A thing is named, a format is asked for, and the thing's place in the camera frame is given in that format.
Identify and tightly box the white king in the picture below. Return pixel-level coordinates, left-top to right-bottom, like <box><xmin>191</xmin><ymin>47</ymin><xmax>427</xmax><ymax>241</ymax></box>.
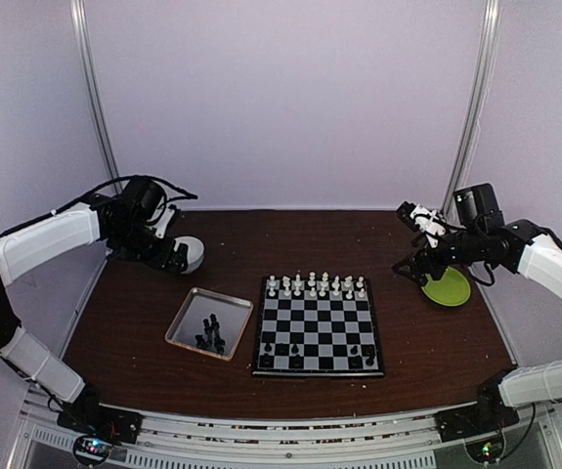
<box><xmin>321</xmin><ymin>272</ymin><xmax>329</xmax><ymax>289</ymax></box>

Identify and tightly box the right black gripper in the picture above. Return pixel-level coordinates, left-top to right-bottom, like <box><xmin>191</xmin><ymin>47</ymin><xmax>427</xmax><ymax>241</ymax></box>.
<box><xmin>392</xmin><ymin>227</ymin><xmax>485</xmax><ymax>286</ymax></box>

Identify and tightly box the white bowl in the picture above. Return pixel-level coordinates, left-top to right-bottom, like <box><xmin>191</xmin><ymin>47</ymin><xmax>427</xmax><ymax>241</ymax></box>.
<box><xmin>175</xmin><ymin>235</ymin><xmax>205</xmax><ymax>275</ymax></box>

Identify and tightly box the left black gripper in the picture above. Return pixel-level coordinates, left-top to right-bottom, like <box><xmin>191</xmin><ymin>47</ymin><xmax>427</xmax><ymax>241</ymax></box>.
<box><xmin>111</xmin><ymin>219</ymin><xmax>189</xmax><ymax>275</ymax></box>

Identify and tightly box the wooden tray with mirror base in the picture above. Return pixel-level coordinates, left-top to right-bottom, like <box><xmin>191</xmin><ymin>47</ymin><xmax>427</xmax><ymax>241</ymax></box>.
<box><xmin>164</xmin><ymin>287</ymin><xmax>254</xmax><ymax>362</ymax></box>

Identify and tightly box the black rook corner piece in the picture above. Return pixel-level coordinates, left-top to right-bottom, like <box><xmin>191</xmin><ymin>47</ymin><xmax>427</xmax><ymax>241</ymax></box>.
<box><xmin>259</xmin><ymin>355</ymin><xmax>271</xmax><ymax>368</ymax></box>

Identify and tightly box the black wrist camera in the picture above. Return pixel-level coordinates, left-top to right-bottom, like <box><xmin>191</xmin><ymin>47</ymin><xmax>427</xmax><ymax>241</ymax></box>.
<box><xmin>454</xmin><ymin>183</ymin><xmax>504</xmax><ymax>234</ymax></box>
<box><xmin>121</xmin><ymin>176</ymin><xmax>164</xmax><ymax>221</ymax></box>

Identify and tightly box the white bishop left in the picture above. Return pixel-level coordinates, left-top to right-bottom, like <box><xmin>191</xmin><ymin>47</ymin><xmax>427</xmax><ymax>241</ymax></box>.
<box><xmin>293</xmin><ymin>274</ymin><xmax>303</xmax><ymax>289</ymax></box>

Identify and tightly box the aluminium front rail frame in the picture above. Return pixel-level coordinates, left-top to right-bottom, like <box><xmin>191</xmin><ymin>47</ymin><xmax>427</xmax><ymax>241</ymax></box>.
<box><xmin>6</xmin><ymin>383</ymin><xmax>562</xmax><ymax>469</ymax></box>

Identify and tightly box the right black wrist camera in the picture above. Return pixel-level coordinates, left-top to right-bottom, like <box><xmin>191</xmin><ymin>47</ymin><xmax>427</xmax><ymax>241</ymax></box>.
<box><xmin>454</xmin><ymin>183</ymin><xmax>504</xmax><ymax>234</ymax></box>

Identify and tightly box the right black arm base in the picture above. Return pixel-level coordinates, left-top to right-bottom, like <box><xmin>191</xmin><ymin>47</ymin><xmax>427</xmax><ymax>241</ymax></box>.
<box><xmin>435</xmin><ymin>405</ymin><xmax>520</xmax><ymax>466</ymax></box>

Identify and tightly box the right aluminium frame post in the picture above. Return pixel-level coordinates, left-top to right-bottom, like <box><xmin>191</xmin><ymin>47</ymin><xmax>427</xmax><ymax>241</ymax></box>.
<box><xmin>442</xmin><ymin>0</ymin><xmax>501</xmax><ymax>221</ymax></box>

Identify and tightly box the left aluminium frame post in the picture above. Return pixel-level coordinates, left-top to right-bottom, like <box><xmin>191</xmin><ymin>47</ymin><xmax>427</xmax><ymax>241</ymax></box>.
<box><xmin>69</xmin><ymin>0</ymin><xmax>120</xmax><ymax>180</ymax></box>

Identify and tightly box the pile of black chess pieces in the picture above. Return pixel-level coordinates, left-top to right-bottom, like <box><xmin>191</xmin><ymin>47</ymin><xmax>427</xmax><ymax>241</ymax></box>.
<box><xmin>195</xmin><ymin>314</ymin><xmax>226</xmax><ymax>355</ymax></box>

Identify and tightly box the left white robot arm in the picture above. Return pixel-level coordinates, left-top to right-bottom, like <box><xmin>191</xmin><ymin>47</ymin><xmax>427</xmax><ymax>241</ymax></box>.
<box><xmin>0</xmin><ymin>195</ymin><xmax>205</xmax><ymax>434</ymax></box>

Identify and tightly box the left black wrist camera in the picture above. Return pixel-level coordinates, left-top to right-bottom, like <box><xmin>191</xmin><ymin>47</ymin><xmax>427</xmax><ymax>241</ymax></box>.
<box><xmin>121</xmin><ymin>176</ymin><xmax>164</xmax><ymax>221</ymax></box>

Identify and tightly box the green plate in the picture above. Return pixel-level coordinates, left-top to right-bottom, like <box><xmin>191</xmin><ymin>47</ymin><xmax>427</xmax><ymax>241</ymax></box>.
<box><xmin>421</xmin><ymin>267</ymin><xmax>471</xmax><ymax>307</ymax></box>

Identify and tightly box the black and grey chessboard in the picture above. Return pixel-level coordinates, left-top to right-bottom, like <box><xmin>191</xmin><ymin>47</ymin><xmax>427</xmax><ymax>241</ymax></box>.
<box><xmin>252</xmin><ymin>275</ymin><xmax>385</xmax><ymax>378</ymax></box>

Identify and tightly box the aluminium frame post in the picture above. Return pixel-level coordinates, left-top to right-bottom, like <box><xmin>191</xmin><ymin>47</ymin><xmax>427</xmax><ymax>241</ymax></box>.
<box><xmin>442</xmin><ymin>0</ymin><xmax>501</xmax><ymax>221</ymax></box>
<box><xmin>69</xmin><ymin>0</ymin><xmax>120</xmax><ymax>180</ymax></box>

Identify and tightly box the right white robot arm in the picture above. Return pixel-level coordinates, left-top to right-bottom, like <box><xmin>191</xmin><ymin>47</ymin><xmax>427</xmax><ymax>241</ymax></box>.
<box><xmin>393</xmin><ymin>192</ymin><xmax>562</xmax><ymax>432</ymax></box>

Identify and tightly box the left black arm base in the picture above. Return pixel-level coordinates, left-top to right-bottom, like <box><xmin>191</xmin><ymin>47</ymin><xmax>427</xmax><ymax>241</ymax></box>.
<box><xmin>57</xmin><ymin>406</ymin><xmax>143</xmax><ymax>468</ymax></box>

